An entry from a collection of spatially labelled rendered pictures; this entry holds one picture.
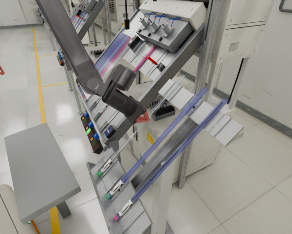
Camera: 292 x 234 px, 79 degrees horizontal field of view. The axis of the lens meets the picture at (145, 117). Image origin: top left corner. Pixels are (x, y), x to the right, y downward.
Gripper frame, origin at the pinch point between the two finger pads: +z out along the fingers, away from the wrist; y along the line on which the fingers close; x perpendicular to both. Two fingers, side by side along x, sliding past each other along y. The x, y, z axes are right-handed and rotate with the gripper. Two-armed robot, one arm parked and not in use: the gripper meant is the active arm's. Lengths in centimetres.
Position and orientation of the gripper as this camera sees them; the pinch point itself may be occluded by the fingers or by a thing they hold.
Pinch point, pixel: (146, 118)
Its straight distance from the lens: 67.7
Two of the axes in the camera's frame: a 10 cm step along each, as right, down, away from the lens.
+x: -6.4, 7.6, 1.2
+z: 6.0, 3.9, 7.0
